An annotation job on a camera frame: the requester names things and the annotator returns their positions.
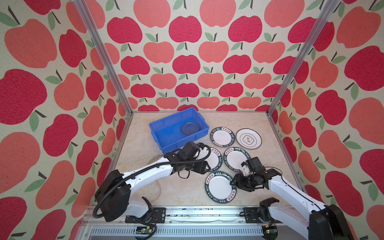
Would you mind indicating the blue plastic bin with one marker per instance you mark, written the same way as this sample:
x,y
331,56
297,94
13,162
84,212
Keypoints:
x,y
166,131

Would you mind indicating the white plate green rim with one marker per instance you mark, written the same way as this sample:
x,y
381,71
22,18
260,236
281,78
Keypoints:
x,y
218,187
234,157
215,160
222,137

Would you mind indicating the right aluminium post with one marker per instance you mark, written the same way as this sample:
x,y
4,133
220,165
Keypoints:
x,y
319,24

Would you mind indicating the aluminium front rail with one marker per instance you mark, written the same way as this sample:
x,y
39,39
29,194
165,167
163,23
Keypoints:
x,y
201,223

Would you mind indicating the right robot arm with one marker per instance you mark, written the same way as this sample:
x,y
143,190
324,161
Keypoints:
x,y
309,217

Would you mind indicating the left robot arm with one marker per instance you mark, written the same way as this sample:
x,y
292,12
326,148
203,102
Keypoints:
x,y
114,197

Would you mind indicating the aluminium post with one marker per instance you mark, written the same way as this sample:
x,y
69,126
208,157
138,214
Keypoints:
x,y
319,24
103,53

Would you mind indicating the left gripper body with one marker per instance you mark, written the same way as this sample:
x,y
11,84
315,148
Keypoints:
x,y
197,166

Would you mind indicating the clear glass plate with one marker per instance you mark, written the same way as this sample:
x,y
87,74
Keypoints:
x,y
155,159
151,191
189,128

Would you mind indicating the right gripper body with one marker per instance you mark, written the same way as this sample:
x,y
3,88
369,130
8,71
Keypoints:
x,y
244,181

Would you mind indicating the white plate black rim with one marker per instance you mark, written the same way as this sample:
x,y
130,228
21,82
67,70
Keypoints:
x,y
249,139

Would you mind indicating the left aluminium post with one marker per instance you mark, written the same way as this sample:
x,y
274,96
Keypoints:
x,y
103,53

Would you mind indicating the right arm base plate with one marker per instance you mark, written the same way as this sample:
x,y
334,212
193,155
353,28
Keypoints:
x,y
257,215

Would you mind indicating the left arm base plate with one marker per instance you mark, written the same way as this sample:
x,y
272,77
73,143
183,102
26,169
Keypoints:
x,y
152,216

